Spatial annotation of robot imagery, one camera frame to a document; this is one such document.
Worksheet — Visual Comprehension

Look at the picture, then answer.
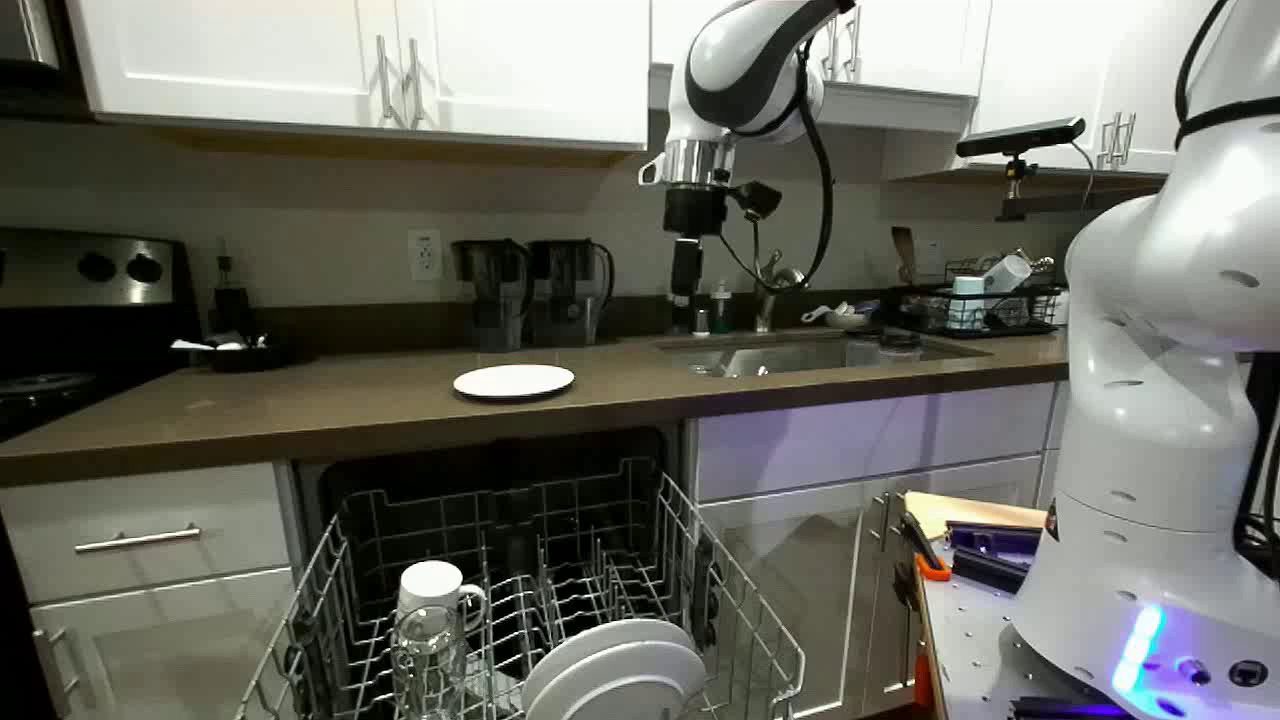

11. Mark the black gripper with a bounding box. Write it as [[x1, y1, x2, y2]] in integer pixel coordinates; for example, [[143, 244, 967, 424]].
[[662, 179, 734, 307]]

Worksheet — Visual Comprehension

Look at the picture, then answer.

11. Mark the chrome sink faucet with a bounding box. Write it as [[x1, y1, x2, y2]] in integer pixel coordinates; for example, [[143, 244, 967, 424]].
[[744, 250, 814, 334]]

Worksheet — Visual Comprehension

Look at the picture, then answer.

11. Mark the steel kitchen sink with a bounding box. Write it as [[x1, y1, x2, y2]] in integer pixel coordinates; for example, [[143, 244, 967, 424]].
[[658, 332, 998, 383]]

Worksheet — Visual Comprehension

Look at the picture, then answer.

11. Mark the flat white plate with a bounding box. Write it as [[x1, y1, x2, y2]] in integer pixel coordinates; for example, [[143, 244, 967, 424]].
[[450, 360, 580, 403]]

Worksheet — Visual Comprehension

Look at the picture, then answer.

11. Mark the black dish drying rack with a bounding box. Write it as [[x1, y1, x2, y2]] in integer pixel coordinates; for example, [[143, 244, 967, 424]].
[[891, 250, 1074, 341]]

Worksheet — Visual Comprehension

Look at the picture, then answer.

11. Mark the white upper cabinet over sink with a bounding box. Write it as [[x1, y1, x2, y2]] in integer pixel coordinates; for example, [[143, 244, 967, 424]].
[[648, 0, 998, 134]]

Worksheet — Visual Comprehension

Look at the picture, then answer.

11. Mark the glossy open cabinet door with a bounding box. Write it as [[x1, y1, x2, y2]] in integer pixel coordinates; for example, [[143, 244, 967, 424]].
[[692, 477, 925, 720]]

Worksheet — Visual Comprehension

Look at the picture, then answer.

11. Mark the small white rack plate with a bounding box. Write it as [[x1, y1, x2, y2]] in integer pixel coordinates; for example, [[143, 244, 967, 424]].
[[516, 614, 701, 687]]

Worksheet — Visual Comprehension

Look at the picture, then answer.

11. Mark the yellow wooden board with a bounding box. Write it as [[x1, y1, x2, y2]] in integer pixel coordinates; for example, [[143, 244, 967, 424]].
[[902, 486, 1056, 542]]

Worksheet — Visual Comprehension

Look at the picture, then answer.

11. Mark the purple block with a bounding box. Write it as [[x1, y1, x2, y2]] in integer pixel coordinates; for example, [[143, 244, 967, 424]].
[[945, 520, 1049, 590]]

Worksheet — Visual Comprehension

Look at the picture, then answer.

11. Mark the large white rack plate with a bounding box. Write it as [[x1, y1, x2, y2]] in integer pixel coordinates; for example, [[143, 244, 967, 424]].
[[526, 637, 713, 720]]

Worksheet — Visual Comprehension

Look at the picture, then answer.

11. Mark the dark glass bottle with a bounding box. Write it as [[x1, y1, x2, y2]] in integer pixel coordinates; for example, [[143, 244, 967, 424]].
[[210, 244, 256, 334]]

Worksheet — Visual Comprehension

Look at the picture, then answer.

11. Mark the black shallow pan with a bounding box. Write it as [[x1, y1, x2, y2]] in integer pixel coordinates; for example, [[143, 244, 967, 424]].
[[169, 332, 301, 377]]

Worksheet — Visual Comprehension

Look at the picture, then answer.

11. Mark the white drawer front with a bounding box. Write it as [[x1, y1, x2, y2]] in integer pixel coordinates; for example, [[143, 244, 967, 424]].
[[0, 461, 298, 609]]

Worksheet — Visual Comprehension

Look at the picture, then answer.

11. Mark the stainless steel stove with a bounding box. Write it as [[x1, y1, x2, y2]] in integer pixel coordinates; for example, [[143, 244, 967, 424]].
[[0, 223, 204, 442]]

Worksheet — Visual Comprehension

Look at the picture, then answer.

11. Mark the white lower cabinet door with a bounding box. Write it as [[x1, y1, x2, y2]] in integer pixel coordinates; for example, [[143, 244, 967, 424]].
[[26, 568, 301, 720]]

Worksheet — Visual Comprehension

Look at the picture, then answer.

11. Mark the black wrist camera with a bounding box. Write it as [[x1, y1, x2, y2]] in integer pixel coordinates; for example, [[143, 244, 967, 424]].
[[728, 177, 788, 223]]

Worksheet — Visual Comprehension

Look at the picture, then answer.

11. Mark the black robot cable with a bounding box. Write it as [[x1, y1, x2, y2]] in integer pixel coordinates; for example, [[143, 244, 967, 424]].
[[717, 36, 839, 290]]

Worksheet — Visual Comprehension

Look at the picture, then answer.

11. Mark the white wall outlet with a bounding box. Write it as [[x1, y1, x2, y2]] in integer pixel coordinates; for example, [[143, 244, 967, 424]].
[[408, 223, 450, 282]]

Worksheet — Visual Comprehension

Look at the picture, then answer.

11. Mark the wire dishwasher rack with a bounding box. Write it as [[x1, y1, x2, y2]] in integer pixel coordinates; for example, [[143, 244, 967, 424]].
[[231, 455, 814, 720]]

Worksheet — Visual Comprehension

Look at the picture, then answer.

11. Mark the silver cabinet handle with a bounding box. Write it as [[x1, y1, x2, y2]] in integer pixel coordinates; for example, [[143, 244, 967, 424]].
[[367, 36, 403, 131], [401, 36, 439, 131]]

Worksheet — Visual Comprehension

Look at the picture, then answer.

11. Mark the black camera on stand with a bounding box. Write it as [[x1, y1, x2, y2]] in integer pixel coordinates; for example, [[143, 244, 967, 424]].
[[952, 117, 1091, 228]]

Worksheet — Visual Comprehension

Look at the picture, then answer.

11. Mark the orange handled tool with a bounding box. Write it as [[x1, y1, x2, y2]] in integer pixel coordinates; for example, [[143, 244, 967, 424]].
[[891, 495, 961, 586]]

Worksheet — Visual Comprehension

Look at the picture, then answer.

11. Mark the silver drawer handle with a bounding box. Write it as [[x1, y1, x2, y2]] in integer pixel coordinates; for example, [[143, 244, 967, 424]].
[[72, 520, 210, 559]]

